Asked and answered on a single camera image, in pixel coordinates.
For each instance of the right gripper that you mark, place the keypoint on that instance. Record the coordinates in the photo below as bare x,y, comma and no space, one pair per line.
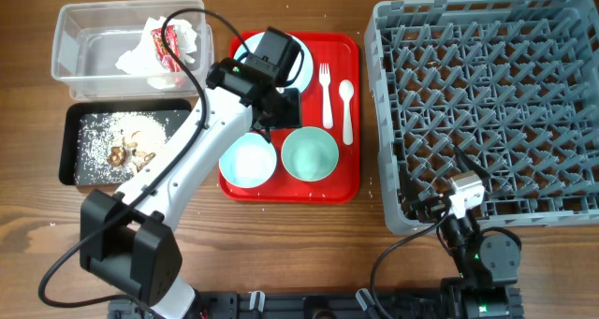
430,208

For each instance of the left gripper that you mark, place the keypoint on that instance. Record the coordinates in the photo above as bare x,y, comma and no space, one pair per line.
292,116

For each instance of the light blue bowl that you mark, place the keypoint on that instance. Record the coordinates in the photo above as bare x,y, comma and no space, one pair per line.
249,162

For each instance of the green bowl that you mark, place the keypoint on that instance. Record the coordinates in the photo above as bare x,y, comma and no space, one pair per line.
310,154

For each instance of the white napkin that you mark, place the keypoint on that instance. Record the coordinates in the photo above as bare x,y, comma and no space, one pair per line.
151,55

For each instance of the food scraps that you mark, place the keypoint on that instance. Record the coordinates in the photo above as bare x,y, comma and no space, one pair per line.
113,147

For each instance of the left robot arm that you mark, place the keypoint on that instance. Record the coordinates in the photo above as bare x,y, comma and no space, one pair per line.
127,239

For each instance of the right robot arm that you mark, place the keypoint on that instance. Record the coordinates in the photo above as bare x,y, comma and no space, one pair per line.
486,259

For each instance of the grey dishwasher rack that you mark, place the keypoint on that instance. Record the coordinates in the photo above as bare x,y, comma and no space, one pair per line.
511,83

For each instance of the black waste tray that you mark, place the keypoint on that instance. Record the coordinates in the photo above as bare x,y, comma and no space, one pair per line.
169,112

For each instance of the red serving tray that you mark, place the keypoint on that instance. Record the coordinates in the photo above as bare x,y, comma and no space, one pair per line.
341,53

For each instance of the white plastic fork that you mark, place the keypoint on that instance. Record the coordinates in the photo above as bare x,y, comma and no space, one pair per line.
324,80

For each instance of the light blue plate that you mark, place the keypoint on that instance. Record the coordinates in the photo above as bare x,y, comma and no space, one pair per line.
302,71

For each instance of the white plastic spoon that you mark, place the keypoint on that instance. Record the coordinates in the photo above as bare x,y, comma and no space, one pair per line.
346,92

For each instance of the clear plastic bin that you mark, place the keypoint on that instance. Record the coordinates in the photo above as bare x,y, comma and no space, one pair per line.
89,39

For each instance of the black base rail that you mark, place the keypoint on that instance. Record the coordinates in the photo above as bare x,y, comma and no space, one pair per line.
406,303

